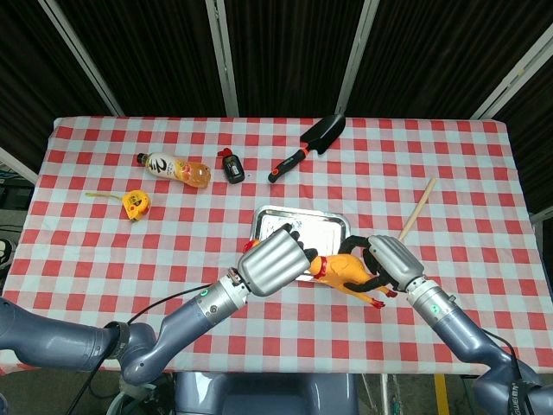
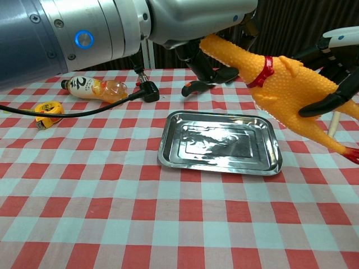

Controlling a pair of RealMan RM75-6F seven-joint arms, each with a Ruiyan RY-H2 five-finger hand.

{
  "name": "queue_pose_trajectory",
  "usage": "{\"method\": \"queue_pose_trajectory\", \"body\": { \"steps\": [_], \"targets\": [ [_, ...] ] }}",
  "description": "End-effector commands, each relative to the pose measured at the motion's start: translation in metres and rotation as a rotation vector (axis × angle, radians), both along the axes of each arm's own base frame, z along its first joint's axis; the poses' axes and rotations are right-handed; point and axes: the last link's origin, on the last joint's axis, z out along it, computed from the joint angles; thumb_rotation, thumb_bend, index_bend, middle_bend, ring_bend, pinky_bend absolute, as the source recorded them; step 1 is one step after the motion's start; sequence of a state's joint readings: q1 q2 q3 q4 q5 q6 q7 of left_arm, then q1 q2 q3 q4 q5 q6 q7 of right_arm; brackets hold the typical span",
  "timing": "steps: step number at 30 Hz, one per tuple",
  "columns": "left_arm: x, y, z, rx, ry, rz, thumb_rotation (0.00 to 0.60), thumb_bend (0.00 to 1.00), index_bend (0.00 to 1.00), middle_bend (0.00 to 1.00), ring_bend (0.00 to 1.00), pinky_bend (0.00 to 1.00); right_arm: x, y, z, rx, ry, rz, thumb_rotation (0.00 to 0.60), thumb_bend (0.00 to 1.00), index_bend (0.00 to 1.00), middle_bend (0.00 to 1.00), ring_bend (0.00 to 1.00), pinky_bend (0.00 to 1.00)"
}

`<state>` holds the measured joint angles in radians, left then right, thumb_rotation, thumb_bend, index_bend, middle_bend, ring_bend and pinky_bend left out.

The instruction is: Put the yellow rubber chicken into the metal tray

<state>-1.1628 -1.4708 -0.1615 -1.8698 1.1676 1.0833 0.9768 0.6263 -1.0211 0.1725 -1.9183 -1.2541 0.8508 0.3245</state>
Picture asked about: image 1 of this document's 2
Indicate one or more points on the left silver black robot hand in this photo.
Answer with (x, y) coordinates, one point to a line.
(272, 261)

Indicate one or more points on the yellow rubber chicken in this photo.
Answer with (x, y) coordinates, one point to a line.
(345, 272)

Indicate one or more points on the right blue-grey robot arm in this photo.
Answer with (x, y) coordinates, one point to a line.
(475, 341)

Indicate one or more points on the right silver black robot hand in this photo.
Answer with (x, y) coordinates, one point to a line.
(391, 259)

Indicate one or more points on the yellow tape measure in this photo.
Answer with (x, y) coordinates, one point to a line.
(137, 205)

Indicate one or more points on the black garden trowel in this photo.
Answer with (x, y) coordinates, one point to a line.
(309, 146)

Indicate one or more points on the wooden stick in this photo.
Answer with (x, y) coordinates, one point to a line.
(418, 209)

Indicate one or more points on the red white checkered tablecloth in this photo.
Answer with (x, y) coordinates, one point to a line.
(276, 328)

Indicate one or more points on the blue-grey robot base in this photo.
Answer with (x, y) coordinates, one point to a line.
(265, 393)

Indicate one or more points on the silver metal tray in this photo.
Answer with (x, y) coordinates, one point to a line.
(319, 227)

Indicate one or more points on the orange drink plastic bottle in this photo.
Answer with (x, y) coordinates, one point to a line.
(177, 169)

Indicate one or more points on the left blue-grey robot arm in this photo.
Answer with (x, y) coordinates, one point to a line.
(129, 337)

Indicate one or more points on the small black bottle red cap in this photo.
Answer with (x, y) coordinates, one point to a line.
(232, 166)

